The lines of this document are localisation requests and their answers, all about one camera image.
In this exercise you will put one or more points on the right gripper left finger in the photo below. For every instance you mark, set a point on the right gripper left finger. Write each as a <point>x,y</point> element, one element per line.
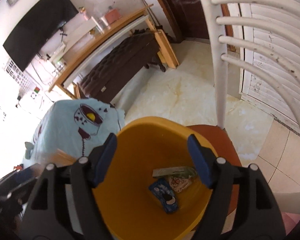
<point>47,216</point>

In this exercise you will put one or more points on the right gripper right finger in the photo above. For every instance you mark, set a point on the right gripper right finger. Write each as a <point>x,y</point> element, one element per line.
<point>241,206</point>

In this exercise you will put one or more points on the blue snack wrapper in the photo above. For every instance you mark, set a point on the blue snack wrapper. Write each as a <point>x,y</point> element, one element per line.
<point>164,193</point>

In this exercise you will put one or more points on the yellow plastic trash bin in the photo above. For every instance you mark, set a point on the yellow plastic trash bin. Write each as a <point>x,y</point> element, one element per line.
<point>128,207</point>

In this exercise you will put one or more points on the grey paper cup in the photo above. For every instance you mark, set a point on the grey paper cup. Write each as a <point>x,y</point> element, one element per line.
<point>28,150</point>

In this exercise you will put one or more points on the green snack wrapper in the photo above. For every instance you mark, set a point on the green snack wrapper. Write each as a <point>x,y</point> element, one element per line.
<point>183,172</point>

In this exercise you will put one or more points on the white patterned wrapper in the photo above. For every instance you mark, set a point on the white patterned wrapper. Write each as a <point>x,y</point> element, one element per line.
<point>179,184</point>

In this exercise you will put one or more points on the light blue patterned tablecloth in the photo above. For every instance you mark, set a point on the light blue patterned tablecloth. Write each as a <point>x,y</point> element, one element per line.
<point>74,127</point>

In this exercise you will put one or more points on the white louvered door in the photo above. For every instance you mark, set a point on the white louvered door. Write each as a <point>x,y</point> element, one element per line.
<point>255,90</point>

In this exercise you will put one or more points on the eye test chart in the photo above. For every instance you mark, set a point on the eye test chart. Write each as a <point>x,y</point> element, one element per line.
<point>27,85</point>

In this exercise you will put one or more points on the dark brown tufted bench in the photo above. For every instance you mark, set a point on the dark brown tufted bench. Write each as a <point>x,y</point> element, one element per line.
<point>118,67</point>

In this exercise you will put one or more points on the white chair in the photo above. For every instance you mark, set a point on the white chair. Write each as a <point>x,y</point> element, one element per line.
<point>225,26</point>

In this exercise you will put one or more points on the pink tissue box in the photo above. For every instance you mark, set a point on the pink tissue box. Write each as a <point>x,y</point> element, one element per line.
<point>112,15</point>

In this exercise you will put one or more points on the wooden desk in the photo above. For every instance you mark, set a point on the wooden desk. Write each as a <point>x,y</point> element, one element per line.
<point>168,54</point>

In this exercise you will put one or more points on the dark brown entrance door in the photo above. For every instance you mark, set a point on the dark brown entrance door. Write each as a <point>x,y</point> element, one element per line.
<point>186,18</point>

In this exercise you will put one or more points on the black wall television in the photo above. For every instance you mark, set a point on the black wall television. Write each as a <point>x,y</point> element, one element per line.
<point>35,28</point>

